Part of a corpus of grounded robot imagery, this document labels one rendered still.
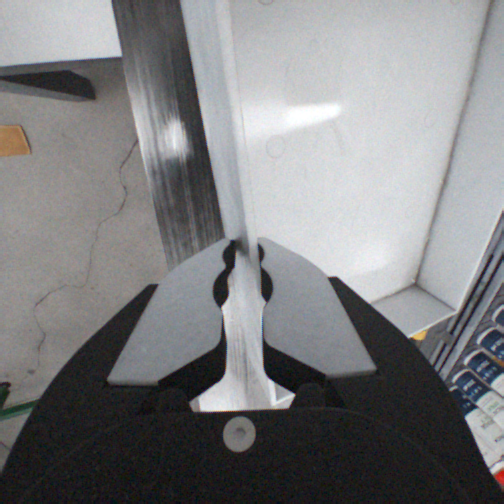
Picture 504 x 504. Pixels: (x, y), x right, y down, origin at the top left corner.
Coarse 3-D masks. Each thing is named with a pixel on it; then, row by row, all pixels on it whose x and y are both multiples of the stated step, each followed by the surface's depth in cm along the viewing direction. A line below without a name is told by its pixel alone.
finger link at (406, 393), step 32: (352, 320) 7; (384, 320) 7; (384, 352) 6; (416, 352) 6; (352, 384) 6; (384, 384) 6; (416, 384) 6; (384, 416) 5; (416, 416) 5; (448, 416) 5; (448, 448) 4; (480, 480) 4
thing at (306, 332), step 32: (288, 256) 10; (288, 288) 9; (320, 288) 9; (288, 320) 7; (320, 320) 7; (288, 352) 6; (320, 352) 6; (352, 352) 6; (288, 384) 7; (320, 384) 6
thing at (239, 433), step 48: (144, 432) 5; (192, 432) 5; (240, 432) 5; (288, 432) 4; (336, 432) 4; (384, 432) 4; (48, 480) 4; (96, 480) 4; (144, 480) 4; (192, 480) 4; (240, 480) 4; (288, 480) 4; (336, 480) 4; (384, 480) 4; (432, 480) 4
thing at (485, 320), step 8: (496, 296) 49; (496, 304) 51; (488, 312) 52; (480, 320) 53; (488, 320) 54; (480, 328) 54; (472, 336) 55; (472, 344) 57; (464, 352) 58; (456, 360) 60; (456, 368) 62; (448, 376) 63
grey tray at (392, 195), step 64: (192, 0) 9; (256, 0) 11; (320, 0) 12; (384, 0) 13; (448, 0) 14; (192, 64) 11; (256, 64) 12; (320, 64) 13; (384, 64) 14; (448, 64) 16; (256, 128) 13; (320, 128) 15; (384, 128) 16; (448, 128) 18; (256, 192) 15; (320, 192) 17; (384, 192) 19; (448, 192) 21; (256, 256) 12; (320, 256) 20; (384, 256) 23; (448, 256) 23; (256, 320) 15
